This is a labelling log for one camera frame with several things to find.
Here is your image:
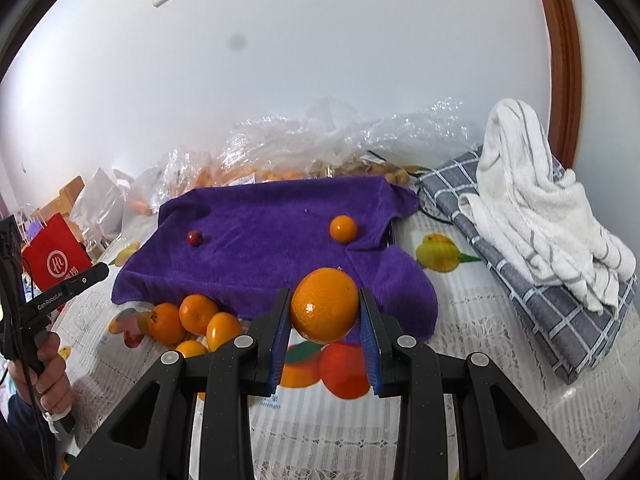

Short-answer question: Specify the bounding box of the small orange mandarin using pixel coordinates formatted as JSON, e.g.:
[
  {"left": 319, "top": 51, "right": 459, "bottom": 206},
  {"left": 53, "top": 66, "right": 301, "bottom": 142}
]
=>
[
  {"left": 329, "top": 215, "right": 358, "bottom": 244},
  {"left": 206, "top": 312, "right": 243, "bottom": 352},
  {"left": 179, "top": 294, "right": 219, "bottom": 336},
  {"left": 175, "top": 340, "right": 210, "bottom": 359}
]

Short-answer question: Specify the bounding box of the person's left hand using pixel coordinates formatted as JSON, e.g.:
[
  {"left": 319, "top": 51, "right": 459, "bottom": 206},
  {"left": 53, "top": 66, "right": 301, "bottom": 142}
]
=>
[{"left": 10, "top": 332, "right": 76, "bottom": 418}]

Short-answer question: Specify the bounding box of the clear bag of tan snacks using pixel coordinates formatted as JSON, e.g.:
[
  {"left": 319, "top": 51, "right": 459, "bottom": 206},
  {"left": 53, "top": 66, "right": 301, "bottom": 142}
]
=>
[{"left": 310, "top": 97, "right": 486, "bottom": 187}]

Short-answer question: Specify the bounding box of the brown box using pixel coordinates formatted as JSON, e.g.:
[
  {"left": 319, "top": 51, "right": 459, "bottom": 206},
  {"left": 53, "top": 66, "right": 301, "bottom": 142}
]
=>
[{"left": 37, "top": 176, "right": 84, "bottom": 221}]

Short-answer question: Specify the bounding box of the large orange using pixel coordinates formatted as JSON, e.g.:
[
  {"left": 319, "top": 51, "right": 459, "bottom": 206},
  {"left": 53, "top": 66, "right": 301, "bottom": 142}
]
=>
[
  {"left": 148, "top": 303, "right": 187, "bottom": 346},
  {"left": 290, "top": 267, "right": 360, "bottom": 345}
]

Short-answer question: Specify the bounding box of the grey checked cloth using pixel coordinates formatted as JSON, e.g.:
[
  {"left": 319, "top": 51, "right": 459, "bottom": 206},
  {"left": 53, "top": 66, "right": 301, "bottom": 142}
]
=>
[{"left": 417, "top": 145, "right": 639, "bottom": 385}]

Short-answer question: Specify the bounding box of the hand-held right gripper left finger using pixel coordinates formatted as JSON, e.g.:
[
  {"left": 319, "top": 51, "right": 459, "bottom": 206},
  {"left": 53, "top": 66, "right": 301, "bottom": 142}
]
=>
[{"left": 60, "top": 287, "right": 292, "bottom": 480}]

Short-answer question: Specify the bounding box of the white striped towel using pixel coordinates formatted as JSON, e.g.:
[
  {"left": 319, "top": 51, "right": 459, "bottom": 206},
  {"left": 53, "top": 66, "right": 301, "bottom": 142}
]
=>
[{"left": 457, "top": 99, "right": 637, "bottom": 315}]

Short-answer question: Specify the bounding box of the purple towel cloth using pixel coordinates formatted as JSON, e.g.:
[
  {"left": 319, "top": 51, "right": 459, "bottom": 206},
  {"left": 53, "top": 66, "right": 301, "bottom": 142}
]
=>
[{"left": 111, "top": 176, "right": 439, "bottom": 348}]

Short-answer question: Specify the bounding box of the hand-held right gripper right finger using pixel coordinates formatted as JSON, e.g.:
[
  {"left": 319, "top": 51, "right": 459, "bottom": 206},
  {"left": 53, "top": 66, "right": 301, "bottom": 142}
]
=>
[{"left": 358, "top": 287, "right": 586, "bottom": 480}]

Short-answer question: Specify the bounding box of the clear plastic bag of oranges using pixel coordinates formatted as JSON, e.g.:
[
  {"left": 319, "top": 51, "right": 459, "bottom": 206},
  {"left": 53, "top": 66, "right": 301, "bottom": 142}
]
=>
[
  {"left": 215, "top": 115, "right": 341, "bottom": 187},
  {"left": 125, "top": 147, "right": 217, "bottom": 217}
]

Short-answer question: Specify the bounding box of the red paper bag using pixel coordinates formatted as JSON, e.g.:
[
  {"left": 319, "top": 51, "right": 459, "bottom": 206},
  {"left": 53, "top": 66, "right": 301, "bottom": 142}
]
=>
[{"left": 21, "top": 212, "right": 94, "bottom": 293}]

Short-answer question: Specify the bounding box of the fruit-print white tablecloth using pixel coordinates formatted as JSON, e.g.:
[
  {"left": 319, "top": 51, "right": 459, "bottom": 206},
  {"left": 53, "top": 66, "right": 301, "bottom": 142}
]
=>
[{"left": 50, "top": 160, "right": 640, "bottom": 480}]

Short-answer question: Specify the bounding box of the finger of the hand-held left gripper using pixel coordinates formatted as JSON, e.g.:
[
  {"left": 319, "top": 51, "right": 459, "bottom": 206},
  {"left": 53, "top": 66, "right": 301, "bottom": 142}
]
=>
[{"left": 70, "top": 261, "right": 110, "bottom": 292}]

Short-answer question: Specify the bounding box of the white paper bag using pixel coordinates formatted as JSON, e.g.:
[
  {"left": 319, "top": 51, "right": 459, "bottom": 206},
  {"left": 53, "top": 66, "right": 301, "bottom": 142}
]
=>
[{"left": 70, "top": 167, "right": 132, "bottom": 241}]

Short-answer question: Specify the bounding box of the person's left forearm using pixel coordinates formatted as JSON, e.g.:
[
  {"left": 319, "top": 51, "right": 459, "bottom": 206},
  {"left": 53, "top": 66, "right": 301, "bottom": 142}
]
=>
[{"left": 0, "top": 394, "right": 51, "bottom": 461}]

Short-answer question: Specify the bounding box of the brown wooden door frame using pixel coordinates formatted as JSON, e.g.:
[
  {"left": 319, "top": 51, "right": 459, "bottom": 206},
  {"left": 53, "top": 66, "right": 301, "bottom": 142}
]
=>
[{"left": 530, "top": 0, "right": 584, "bottom": 171}]

